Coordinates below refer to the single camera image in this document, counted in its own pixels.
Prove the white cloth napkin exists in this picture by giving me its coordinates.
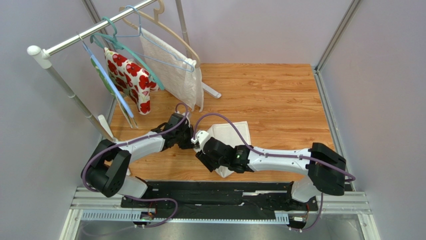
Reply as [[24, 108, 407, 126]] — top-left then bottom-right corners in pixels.
[[191, 121, 251, 178]]

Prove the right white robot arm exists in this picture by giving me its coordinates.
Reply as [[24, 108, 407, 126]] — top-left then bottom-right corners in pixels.
[[191, 130, 346, 203]]

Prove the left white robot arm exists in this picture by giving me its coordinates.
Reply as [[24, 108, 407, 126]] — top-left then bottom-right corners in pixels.
[[80, 112, 194, 199]]

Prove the green patterned cloth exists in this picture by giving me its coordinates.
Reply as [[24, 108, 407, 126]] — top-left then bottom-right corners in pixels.
[[90, 55, 138, 129]]

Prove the white hanging towel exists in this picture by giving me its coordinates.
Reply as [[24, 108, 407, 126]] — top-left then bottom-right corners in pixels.
[[139, 27, 205, 112]]

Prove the red floral cloth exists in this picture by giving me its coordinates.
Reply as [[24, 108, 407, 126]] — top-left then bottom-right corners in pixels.
[[103, 47, 160, 115]]

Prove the blue plastic hanger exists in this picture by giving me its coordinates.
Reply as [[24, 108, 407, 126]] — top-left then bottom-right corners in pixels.
[[82, 41, 134, 119]]

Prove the teal plastic hanger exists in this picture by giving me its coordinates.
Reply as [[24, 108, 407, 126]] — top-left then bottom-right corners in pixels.
[[89, 16, 166, 90]]

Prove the beige wooden hanger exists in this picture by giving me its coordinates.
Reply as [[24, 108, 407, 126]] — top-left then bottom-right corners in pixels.
[[119, 0, 201, 73]]

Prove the white clothes rack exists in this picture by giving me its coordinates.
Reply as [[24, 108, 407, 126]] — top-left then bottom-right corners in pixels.
[[26, 0, 223, 142]]

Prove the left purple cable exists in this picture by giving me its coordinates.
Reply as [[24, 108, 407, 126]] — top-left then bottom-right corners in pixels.
[[81, 102, 191, 229]]

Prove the purple cable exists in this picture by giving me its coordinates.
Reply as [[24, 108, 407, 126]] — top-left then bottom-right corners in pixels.
[[81, 102, 191, 229], [192, 112, 356, 233]]

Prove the light blue wire hanger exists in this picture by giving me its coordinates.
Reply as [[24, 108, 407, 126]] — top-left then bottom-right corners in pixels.
[[119, 0, 200, 73]]

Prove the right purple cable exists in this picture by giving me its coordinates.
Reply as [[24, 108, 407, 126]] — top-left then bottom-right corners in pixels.
[[192, 112, 356, 233]]

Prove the white slotted cable duct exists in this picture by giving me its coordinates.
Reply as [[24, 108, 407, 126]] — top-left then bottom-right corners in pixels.
[[80, 210, 290, 225]]

